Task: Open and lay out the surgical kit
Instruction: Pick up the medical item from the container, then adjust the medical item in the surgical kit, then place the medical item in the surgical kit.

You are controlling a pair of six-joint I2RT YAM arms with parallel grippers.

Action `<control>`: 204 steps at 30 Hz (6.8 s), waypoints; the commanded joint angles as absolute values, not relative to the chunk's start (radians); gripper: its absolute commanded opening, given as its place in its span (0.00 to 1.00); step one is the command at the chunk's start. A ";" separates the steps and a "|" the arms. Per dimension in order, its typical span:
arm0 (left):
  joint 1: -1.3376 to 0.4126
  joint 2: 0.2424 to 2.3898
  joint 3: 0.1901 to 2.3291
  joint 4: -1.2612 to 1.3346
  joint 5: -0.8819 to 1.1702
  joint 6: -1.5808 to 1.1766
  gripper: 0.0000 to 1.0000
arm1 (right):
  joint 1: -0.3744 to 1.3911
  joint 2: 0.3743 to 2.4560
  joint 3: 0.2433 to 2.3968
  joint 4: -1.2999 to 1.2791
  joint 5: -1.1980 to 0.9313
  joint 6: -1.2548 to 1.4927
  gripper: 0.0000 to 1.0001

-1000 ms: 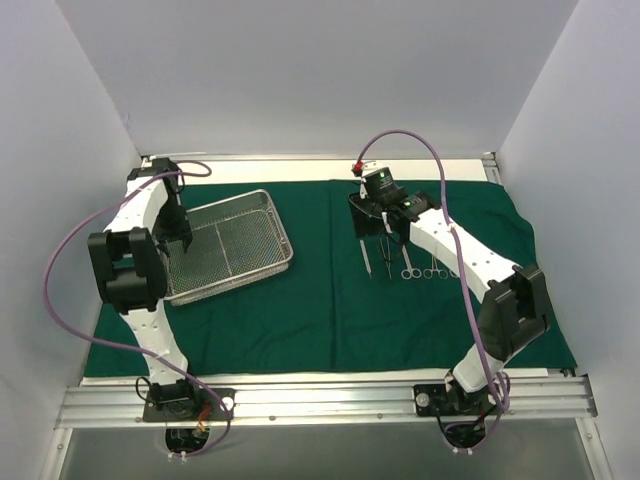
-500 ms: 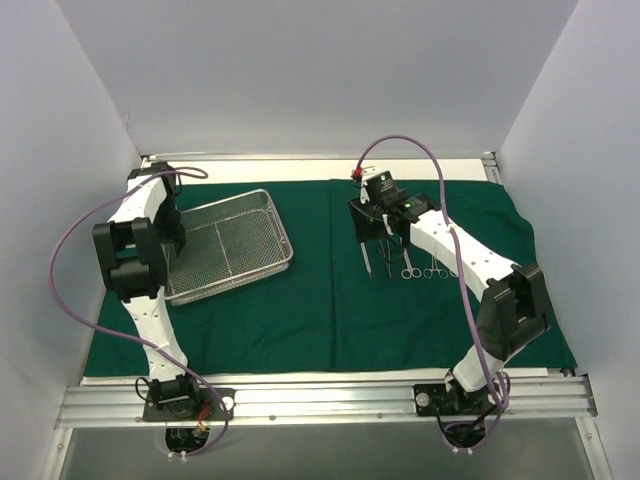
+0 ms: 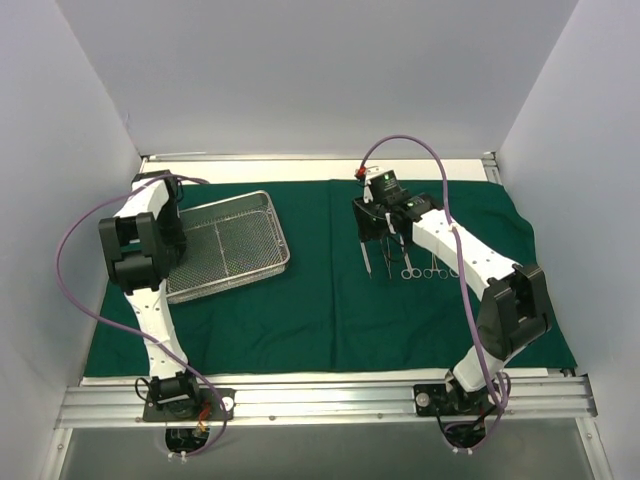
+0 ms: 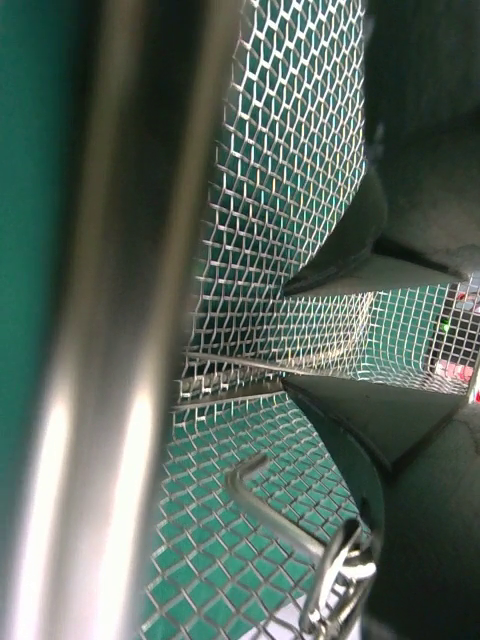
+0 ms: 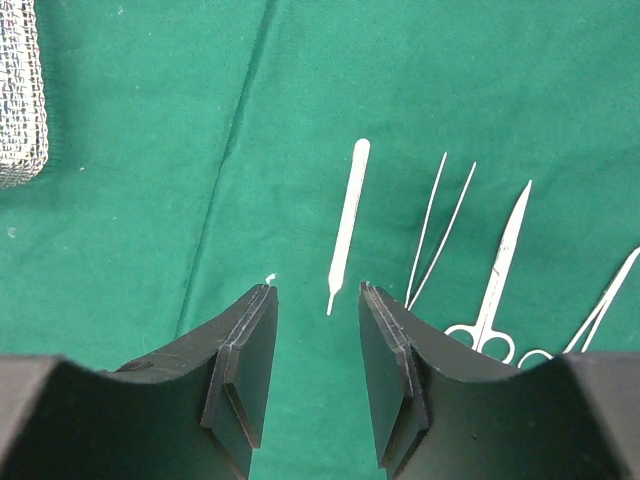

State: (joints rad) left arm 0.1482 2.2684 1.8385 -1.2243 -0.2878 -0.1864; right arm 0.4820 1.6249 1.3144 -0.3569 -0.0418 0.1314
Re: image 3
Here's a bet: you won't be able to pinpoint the steel tweezers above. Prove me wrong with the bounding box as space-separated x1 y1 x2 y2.
380 238 393 279

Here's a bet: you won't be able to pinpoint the front aluminium frame rail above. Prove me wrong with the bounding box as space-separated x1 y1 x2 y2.
55 374 597 429

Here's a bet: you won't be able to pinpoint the steel forceps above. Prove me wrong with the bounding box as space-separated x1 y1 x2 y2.
423 254 449 280

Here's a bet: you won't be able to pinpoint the steel scalpel handle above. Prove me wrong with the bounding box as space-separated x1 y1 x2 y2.
360 241 372 279

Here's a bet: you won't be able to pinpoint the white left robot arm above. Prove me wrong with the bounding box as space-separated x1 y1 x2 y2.
98 170 202 419

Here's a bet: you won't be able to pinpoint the back aluminium frame rail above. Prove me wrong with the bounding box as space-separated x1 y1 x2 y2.
141 152 496 164

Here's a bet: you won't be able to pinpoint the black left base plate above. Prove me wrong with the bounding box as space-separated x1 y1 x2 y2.
142 387 236 423

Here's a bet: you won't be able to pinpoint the steel surgical scissors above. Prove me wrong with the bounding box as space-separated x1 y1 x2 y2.
399 235 422 280

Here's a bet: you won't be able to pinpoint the silver wire mesh tray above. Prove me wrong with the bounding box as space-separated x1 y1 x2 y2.
166 190 290 304

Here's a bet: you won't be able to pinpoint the green surgical cloth kit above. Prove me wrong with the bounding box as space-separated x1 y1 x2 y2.
82 179 579 379

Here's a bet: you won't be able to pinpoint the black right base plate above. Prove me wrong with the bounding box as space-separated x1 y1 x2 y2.
413 383 497 417

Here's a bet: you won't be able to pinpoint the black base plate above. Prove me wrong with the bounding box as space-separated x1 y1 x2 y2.
413 383 497 417
142 387 236 423

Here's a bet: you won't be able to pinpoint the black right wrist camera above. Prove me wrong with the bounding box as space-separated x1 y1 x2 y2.
366 170 409 204

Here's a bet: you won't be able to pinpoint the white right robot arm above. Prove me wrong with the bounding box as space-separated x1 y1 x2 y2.
351 190 552 415

